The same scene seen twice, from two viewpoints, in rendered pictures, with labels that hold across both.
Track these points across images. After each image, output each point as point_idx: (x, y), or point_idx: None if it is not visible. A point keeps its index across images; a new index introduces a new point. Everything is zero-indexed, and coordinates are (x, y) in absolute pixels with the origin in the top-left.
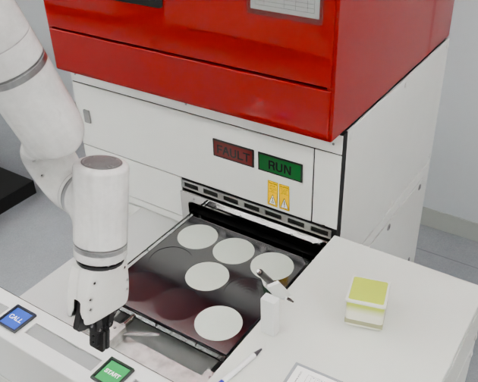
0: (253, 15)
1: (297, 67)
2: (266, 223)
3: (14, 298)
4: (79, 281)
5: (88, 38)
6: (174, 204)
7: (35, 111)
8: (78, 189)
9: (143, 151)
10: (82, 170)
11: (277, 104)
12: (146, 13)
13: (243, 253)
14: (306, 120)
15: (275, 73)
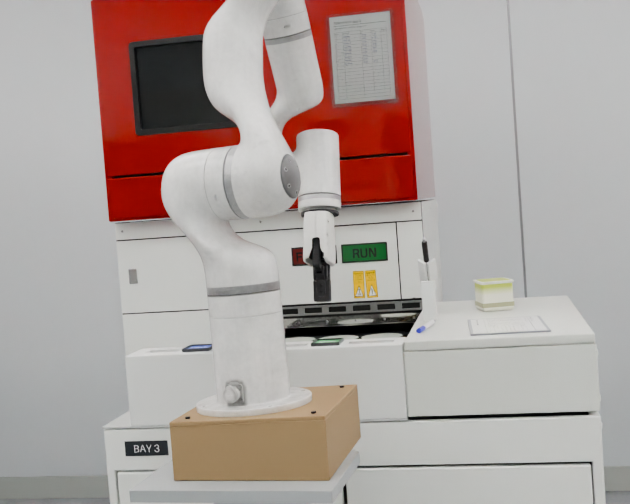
0: (337, 109)
1: (380, 141)
2: (356, 318)
3: (179, 347)
4: (316, 220)
5: (157, 176)
6: None
7: (310, 58)
8: (311, 144)
9: (205, 294)
10: (314, 129)
11: (365, 180)
12: (229, 134)
13: (349, 337)
14: (393, 186)
15: (361, 152)
